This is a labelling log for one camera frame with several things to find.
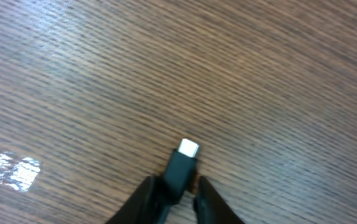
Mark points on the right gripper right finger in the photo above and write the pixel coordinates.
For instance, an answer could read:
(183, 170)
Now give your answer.
(210, 207)

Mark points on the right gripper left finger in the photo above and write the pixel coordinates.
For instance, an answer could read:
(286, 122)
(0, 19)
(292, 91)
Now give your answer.
(143, 206)

